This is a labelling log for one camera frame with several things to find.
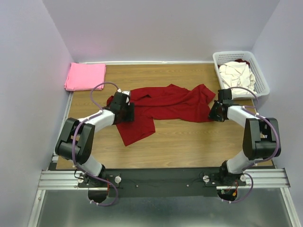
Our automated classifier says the red t shirt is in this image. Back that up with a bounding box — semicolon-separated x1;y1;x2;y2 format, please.
116;84;215;146

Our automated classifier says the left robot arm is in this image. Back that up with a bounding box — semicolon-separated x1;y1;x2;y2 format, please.
55;90;134;187

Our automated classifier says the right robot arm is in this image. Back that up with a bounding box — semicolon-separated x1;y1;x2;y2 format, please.
203;88;281;186

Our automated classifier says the cream white t shirt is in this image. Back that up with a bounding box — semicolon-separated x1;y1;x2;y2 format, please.
218;61;256;96

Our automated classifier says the white plastic basket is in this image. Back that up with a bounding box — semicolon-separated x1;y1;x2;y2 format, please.
213;51;270;99

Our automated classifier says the folded pink t shirt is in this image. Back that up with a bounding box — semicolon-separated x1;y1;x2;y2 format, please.
64;62;106;92

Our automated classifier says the dark red shirt in basket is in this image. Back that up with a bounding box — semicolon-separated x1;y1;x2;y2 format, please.
235;59;250;67

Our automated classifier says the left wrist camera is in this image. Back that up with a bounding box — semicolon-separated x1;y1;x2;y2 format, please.
117;89;131;105

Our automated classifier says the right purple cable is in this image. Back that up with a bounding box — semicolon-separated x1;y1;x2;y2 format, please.
220;86;280;204

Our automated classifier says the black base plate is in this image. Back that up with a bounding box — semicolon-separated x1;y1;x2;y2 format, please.
78;167;246;200

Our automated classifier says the aluminium frame rail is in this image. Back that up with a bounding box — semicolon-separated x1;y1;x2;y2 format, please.
27;92;294;227

